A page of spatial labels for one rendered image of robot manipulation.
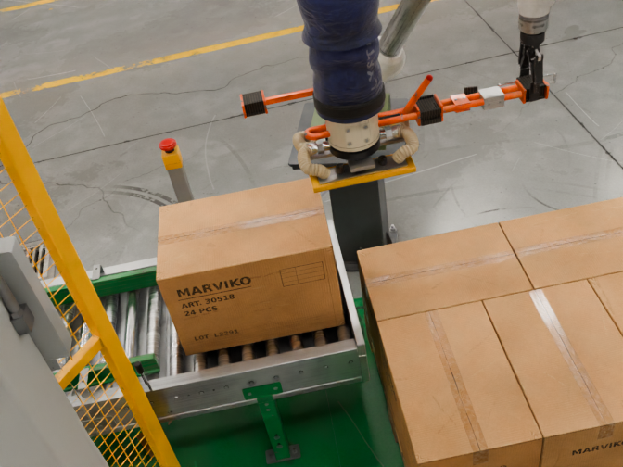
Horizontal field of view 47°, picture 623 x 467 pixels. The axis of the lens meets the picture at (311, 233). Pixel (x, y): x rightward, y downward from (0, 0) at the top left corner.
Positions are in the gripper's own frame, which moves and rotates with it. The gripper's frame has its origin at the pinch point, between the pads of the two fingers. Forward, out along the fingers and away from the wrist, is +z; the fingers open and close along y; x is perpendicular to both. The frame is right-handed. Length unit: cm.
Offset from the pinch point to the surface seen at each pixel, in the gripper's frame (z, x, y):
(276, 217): 32, -90, 0
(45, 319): -31, -136, 96
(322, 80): -21, -68, 7
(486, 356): 73, -29, 47
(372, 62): -25, -52, 9
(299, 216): 32, -82, 2
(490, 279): 73, -15, 13
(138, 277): 65, -150, -20
